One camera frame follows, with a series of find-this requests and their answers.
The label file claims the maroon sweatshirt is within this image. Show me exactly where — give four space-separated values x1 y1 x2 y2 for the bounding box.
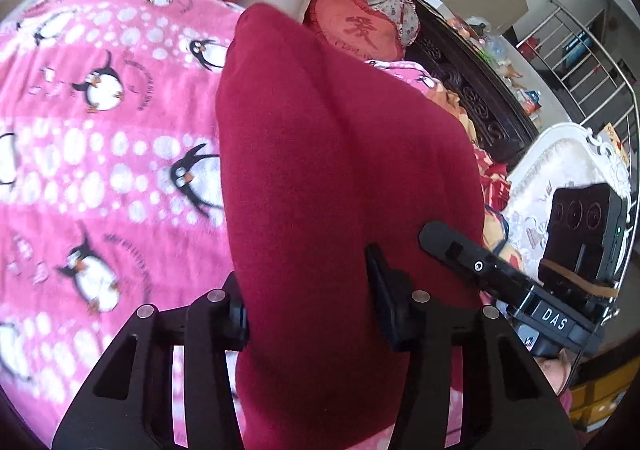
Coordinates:
216 4 485 449

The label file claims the person right hand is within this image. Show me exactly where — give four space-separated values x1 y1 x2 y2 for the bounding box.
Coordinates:
535 349 574 397

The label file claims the yellow box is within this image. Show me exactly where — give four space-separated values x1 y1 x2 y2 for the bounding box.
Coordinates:
570 358 639 433

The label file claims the orange cream patterned blanket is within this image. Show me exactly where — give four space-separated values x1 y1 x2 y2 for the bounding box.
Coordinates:
423 77 524 270

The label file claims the white lace cushion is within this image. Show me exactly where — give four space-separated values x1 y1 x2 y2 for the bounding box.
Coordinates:
502 123 632 279

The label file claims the dark carved wooden headboard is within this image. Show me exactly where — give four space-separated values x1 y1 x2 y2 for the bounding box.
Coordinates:
406 0 538 169

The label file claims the pink penguin blanket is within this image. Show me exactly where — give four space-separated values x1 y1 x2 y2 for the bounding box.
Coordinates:
1 0 426 448

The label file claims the metal stair railing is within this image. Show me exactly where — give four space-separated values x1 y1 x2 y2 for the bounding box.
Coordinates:
516 0 639 155

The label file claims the red heart pillow right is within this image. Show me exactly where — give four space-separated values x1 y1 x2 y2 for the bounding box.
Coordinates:
304 0 404 62

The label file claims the black camera box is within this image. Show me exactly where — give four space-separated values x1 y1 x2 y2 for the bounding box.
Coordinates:
538 182 627 319

